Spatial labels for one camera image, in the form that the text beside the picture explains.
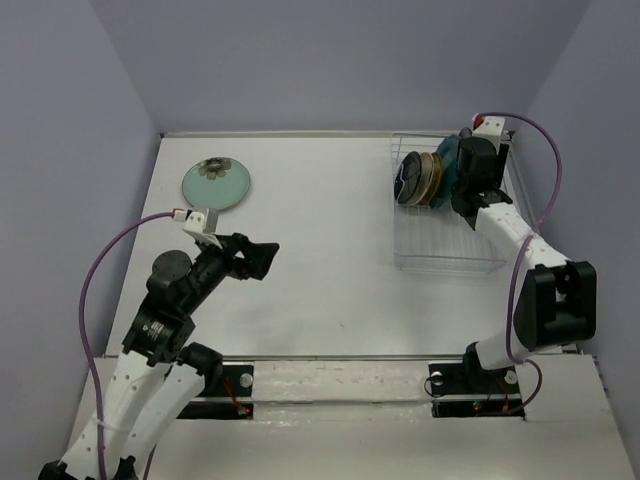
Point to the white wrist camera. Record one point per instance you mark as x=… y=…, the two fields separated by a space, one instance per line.
x=489 y=127
x=200 y=225

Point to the teal scalloped plate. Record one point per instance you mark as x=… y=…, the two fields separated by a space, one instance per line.
x=448 y=153

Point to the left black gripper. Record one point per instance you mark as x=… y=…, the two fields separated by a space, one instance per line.
x=258 y=256

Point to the brown rimmed cream plate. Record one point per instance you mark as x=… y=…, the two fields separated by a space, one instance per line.
x=465 y=133

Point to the white wire dish rack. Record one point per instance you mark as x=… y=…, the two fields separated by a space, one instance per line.
x=439 y=240

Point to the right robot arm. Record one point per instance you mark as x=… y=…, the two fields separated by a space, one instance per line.
x=551 y=299

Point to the yellow amber plate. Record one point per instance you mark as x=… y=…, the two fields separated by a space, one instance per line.
x=435 y=179

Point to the cream plate with black spot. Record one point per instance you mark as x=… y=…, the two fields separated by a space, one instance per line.
x=424 y=178

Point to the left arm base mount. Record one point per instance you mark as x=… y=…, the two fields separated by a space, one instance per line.
x=229 y=399

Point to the light green floral plate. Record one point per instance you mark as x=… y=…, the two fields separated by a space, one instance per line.
x=216 y=183

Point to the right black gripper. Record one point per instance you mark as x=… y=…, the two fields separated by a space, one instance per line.
x=500 y=165

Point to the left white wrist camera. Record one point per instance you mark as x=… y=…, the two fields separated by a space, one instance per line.
x=200 y=225

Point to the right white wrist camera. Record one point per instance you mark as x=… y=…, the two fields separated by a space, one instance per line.
x=489 y=127

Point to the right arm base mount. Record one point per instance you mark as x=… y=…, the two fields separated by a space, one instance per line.
x=456 y=393

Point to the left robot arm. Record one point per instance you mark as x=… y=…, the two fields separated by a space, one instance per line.
x=159 y=370

